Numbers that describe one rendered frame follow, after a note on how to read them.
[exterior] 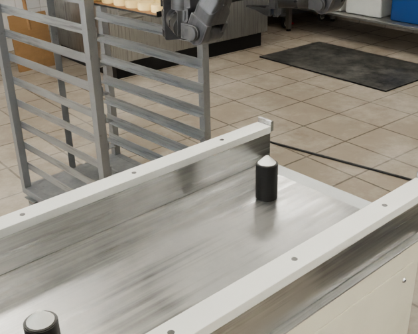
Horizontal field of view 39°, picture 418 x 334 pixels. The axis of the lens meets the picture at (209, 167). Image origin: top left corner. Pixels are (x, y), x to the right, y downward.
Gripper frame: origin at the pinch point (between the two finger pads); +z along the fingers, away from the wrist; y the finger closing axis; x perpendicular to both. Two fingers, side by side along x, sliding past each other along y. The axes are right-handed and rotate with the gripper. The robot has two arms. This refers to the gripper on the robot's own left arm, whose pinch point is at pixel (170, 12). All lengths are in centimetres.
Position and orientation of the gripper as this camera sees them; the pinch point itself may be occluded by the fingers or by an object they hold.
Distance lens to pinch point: 162.3
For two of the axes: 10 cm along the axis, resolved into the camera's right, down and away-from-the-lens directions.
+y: -0.2, -9.0, -4.3
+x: -9.7, 1.2, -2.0
